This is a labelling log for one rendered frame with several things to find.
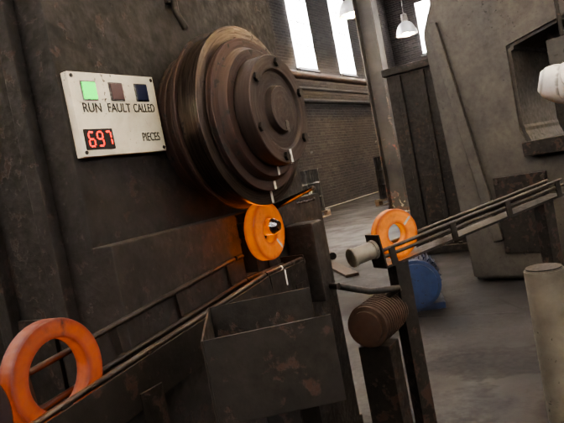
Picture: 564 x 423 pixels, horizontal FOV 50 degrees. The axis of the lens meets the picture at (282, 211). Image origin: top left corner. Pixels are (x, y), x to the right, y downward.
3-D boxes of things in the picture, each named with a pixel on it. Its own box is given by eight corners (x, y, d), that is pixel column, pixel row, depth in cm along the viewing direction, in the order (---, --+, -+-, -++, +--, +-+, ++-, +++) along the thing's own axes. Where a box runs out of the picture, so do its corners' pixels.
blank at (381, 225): (394, 268, 192) (399, 268, 189) (362, 237, 187) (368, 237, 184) (419, 230, 196) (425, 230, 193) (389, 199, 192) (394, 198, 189)
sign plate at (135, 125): (77, 159, 126) (59, 73, 125) (160, 152, 148) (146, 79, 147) (85, 157, 125) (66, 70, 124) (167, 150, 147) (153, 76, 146)
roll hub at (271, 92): (279, 59, 167) (301, 159, 170) (222, 58, 143) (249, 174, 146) (297, 54, 164) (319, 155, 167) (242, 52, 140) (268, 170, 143)
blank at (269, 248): (237, 237, 153) (248, 235, 151) (253, 191, 162) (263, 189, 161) (266, 272, 162) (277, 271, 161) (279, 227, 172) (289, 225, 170)
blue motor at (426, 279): (395, 321, 355) (385, 263, 353) (394, 299, 411) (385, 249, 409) (449, 313, 349) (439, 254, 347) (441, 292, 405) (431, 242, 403)
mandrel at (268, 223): (232, 228, 170) (230, 242, 169) (222, 222, 167) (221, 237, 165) (284, 221, 162) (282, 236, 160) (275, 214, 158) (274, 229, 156)
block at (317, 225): (295, 304, 183) (280, 227, 182) (307, 297, 190) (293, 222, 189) (326, 302, 177) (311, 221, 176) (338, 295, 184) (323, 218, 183)
